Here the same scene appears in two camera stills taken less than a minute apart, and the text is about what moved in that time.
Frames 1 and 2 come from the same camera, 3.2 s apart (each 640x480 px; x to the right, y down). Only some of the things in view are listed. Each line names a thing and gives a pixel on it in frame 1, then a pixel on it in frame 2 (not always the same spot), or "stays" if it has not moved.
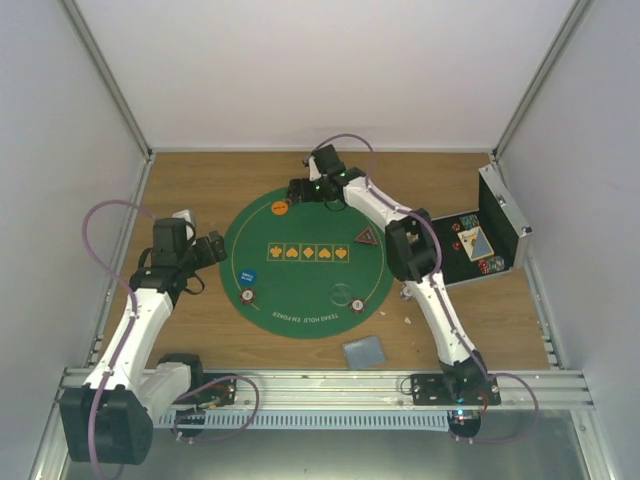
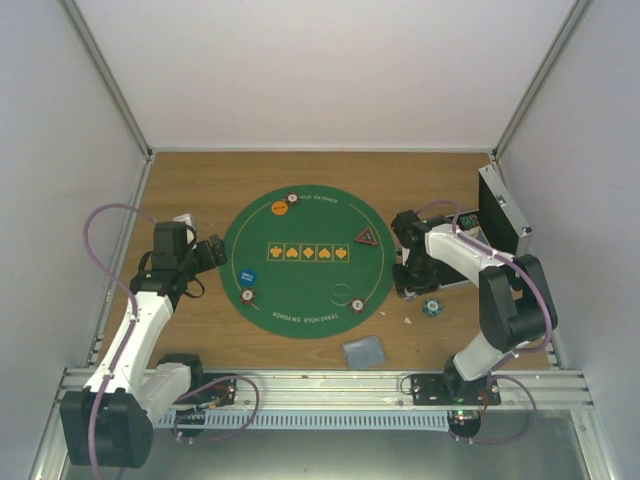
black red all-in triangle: x=367 y=236 stays
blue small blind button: x=248 y=277 stays
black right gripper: x=307 y=194 to x=427 y=287
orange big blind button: x=279 y=208 stays
